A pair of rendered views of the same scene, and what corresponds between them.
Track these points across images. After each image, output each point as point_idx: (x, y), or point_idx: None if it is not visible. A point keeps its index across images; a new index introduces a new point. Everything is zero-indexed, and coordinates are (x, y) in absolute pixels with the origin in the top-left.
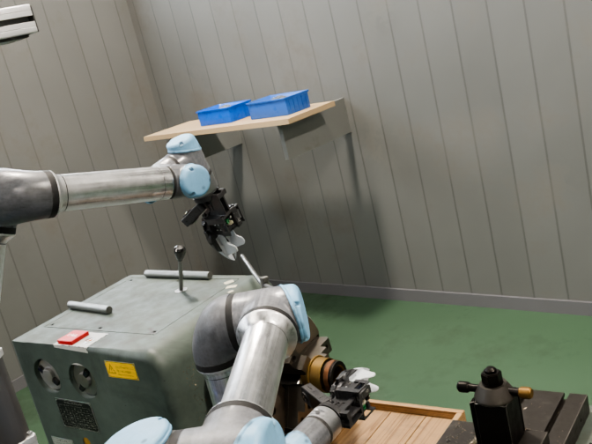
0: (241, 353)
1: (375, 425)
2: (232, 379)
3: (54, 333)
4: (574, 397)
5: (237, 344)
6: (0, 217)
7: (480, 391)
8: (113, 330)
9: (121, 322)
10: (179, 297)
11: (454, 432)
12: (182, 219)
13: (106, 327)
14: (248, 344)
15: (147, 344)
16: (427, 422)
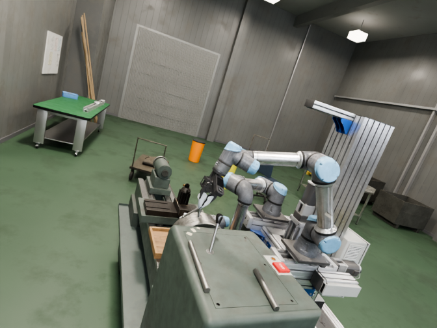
0: (251, 180)
1: None
2: (257, 181)
3: (291, 286)
4: (147, 200)
5: None
6: None
7: (190, 189)
8: (260, 255)
9: (253, 257)
10: (216, 247)
11: (185, 208)
12: (224, 192)
13: (262, 261)
14: (249, 179)
15: (251, 233)
16: (156, 235)
